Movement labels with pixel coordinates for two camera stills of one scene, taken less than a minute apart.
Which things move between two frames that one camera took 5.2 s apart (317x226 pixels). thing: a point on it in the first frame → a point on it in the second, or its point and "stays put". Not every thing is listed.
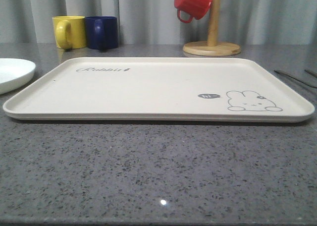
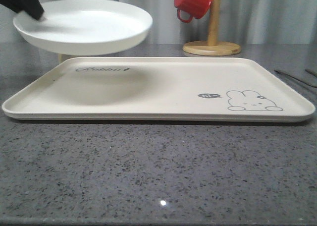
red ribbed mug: (195, 1) stays put
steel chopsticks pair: (306, 70) stays put
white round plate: (15, 73) → (87, 27)
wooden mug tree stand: (212, 47) stays put
